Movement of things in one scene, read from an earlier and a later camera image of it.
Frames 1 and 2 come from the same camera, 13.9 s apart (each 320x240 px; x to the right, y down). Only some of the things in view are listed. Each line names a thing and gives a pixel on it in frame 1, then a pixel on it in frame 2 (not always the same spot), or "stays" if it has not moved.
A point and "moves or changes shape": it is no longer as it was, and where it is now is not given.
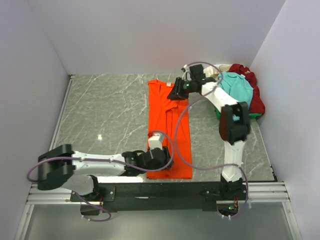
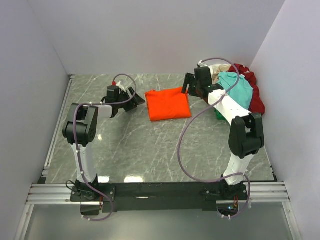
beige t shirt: x=222 y=68 stays
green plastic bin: x=218 y=115 stays
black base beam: x=162 y=197 stays
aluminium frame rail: x=57 y=196 stays
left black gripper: x=167 y=157 to x=128 y=103
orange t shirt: x=170 y=118 moves or changes shape
